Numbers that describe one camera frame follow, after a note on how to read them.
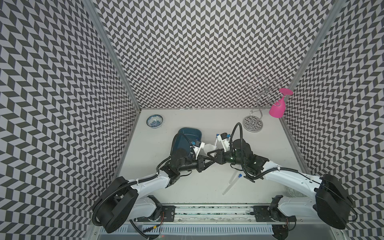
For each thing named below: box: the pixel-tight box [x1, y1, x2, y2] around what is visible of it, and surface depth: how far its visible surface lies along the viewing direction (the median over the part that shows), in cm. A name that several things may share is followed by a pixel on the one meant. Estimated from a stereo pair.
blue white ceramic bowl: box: [146, 114, 164, 129], surface depth 110 cm
